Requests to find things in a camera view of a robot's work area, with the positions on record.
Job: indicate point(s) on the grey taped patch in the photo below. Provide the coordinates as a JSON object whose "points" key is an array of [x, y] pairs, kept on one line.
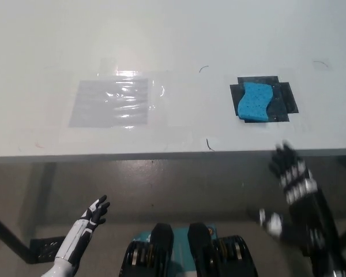
{"points": [[109, 104]]}

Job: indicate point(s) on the black and teal robot torso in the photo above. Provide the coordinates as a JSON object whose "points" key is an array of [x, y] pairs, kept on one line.
{"points": [[161, 254]]}

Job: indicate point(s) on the blue wavy sponge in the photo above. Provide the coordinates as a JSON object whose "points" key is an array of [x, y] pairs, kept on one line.
{"points": [[255, 102]]}

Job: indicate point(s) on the white and black left hand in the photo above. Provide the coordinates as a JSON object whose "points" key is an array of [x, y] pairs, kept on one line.
{"points": [[80, 231]]}

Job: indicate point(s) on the black right hand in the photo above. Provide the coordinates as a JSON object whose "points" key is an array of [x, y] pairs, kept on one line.
{"points": [[308, 213]]}

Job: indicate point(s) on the black tape marked spot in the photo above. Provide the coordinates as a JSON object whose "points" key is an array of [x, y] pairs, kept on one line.
{"points": [[285, 98]]}

